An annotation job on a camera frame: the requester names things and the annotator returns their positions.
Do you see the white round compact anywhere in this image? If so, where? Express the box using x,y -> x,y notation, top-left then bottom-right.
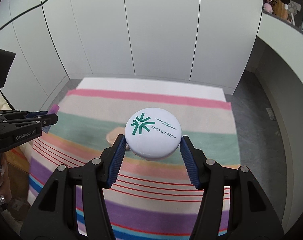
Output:
125,108 -> 182,161

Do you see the person's left hand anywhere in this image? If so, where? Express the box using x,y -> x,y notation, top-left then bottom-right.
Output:
0,153 -> 12,206

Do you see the brown cardboard box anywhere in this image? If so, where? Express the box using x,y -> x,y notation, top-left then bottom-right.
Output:
6,147 -> 30,221

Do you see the beige powder puff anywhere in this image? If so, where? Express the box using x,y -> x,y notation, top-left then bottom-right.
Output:
105,127 -> 125,146

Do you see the colourful striped cloth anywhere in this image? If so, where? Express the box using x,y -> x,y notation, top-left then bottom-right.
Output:
28,88 -> 240,239

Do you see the brown box on shelf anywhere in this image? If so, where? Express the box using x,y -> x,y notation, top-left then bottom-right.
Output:
270,0 -> 289,21

